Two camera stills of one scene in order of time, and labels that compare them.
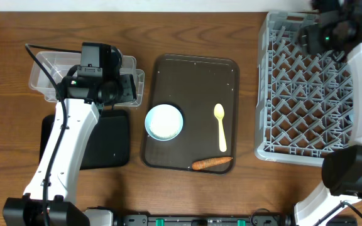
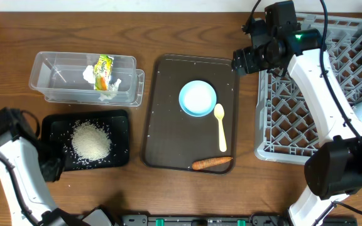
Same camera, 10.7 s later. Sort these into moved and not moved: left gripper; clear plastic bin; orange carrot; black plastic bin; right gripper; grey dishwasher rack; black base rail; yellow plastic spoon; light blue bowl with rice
Moved: right gripper; light blue bowl with rice; left gripper
Not moved: yellow plastic spoon; black base rail; grey dishwasher rack; black plastic bin; orange carrot; clear plastic bin
